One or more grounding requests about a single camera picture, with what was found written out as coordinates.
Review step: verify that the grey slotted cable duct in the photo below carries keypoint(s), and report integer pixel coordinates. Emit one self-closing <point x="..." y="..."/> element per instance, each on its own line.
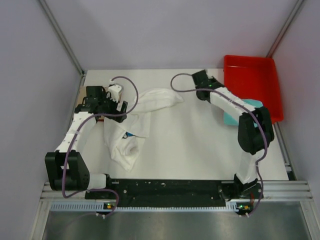
<point x="107" y="207"/>

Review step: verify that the aluminium frame rail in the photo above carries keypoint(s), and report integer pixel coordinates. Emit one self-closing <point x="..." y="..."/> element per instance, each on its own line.
<point x="271" y="189"/>

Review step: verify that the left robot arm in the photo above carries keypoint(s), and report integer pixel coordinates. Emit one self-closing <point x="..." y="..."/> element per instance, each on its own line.
<point x="65" y="166"/>

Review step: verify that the red plastic bin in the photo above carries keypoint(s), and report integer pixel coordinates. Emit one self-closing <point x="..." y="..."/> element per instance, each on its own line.
<point x="255" y="78"/>

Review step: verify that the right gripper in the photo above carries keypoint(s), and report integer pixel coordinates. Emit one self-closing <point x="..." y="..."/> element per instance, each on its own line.
<point x="213" y="80"/>

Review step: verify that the white t shirt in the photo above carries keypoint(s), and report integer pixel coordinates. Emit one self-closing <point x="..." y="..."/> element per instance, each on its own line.
<point x="125" y="140"/>

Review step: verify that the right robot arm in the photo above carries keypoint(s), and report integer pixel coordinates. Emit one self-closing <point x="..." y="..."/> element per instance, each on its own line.
<point x="254" y="134"/>

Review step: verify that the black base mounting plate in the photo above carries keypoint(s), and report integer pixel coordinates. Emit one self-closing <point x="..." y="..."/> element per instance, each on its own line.
<point x="157" y="201"/>

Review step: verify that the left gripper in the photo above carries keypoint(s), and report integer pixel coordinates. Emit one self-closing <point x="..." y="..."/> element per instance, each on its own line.
<point x="106" y="97"/>

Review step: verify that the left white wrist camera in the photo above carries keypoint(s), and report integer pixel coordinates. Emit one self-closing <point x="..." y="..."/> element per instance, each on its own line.
<point x="115" y="91"/>

